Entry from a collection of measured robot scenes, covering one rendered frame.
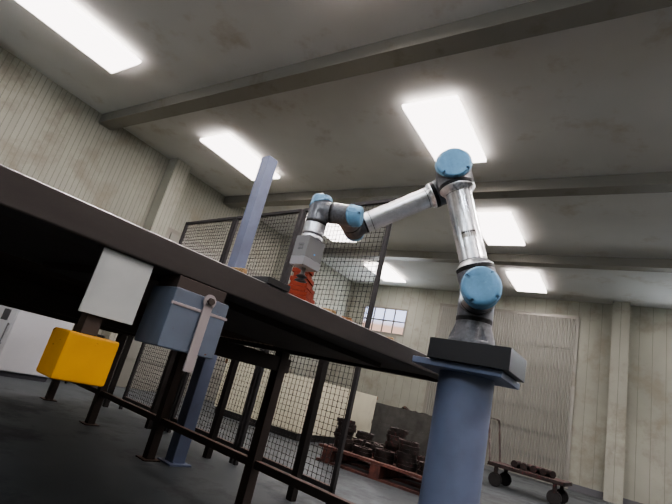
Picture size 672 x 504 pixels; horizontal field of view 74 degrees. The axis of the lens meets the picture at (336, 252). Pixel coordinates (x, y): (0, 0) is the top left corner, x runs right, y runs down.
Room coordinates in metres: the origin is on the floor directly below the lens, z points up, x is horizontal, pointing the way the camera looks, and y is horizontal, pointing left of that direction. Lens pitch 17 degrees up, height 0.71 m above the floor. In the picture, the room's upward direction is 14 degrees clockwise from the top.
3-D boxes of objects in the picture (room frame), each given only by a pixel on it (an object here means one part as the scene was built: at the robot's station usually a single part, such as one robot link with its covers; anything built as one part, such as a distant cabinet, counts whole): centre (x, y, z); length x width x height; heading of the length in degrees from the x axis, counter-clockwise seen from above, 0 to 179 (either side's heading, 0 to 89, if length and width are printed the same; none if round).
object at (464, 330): (1.43, -0.50, 0.99); 0.15 x 0.15 x 0.10
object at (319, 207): (1.46, 0.09, 1.29); 0.09 x 0.08 x 0.11; 73
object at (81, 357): (0.83, 0.40, 0.74); 0.09 x 0.08 x 0.24; 137
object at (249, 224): (3.39, 0.73, 1.20); 0.17 x 0.17 x 2.40; 47
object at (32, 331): (5.80, 3.45, 0.67); 0.68 x 0.58 x 1.34; 144
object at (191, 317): (0.97, 0.28, 0.77); 0.14 x 0.11 x 0.18; 137
